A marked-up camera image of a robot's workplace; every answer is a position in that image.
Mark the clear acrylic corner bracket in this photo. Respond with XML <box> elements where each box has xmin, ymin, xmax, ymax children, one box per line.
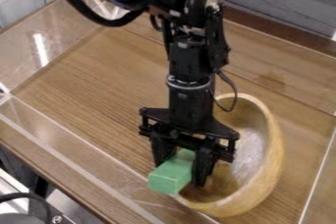
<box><xmin>83</xmin><ymin>0</ymin><xmax>127</xmax><ymax>20</ymax></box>

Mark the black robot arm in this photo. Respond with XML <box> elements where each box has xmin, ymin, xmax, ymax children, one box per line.
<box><xmin>107</xmin><ymin>0</ymin><xmax>239</xmax><ymax>187</ymax></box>

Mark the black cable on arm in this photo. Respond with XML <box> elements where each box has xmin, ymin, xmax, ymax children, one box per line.
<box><xmin>41</xmin><ymin>0</ymin><xmax>145</xmax><ymax>28</ymax></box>

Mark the green block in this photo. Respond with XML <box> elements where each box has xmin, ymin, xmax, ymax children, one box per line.
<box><xmin>147</xmin><ymin>149</ymin><xmax>195</xmax><ymax>195</ymax></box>

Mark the clear acrylic tray wall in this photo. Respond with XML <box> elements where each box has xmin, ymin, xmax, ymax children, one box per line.
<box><xmin>0</xmin><ymin>95</ymin><xmax>178</xmax><ymax>224</ymax></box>

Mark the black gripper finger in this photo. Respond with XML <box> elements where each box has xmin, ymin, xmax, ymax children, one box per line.
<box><xmin>150</xmin><ymin>138</ymin><xmax>177</xmax><ymax>167</ymax></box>
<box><xmin>191</xmin><ymin>147</ymin><xmax>214</xmax><ymax>187</ymax></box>

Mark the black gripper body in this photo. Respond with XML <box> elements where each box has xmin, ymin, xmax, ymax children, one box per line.
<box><xmin>138</xmin><ymin>88</ymin><xmax>239</xmax><ymax>162</ymax></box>

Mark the brown wooden bowl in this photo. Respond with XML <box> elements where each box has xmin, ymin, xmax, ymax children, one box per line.
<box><xmin>175</xmin><ymin>93</ymin><xmax>285</xmax><ymax>217</ymax></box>

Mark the black cable lower left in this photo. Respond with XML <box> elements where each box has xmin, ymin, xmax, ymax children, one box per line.
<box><xmin>0</xmin><ymin>192</ymin><xmax>55</xmax><ymax>224</ymax></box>

